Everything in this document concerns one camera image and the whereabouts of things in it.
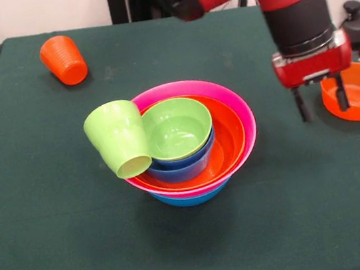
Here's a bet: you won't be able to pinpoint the dark green tablecloth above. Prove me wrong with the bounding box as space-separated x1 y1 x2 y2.
0 0 360 270

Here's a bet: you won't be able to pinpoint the small green bowl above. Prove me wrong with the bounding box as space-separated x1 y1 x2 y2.
139 93 218 166

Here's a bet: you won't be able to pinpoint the small light blue bowl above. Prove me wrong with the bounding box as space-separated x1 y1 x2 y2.
143 143 220 188

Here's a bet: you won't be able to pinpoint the wall cables with plug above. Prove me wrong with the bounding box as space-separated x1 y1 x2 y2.
214 0 262 12

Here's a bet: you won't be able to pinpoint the large blue bowl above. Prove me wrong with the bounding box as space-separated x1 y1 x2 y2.
149 180 234 213

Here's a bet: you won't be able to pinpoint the large pink bowl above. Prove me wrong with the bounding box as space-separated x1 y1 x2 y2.
112 71 266 207

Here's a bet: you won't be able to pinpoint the green cup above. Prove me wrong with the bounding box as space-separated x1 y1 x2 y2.
80 96 155 184

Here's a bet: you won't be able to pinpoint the orange cup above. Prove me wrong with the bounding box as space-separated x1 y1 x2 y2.
37 32 91 90

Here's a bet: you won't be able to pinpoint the small dark blue bowl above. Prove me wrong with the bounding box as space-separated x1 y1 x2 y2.
149 126 220 173

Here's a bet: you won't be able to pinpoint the large orange bowl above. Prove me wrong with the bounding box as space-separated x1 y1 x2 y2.
124 88 253 198

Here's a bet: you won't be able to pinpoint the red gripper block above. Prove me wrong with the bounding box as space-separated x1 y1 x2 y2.
268 27 360 127

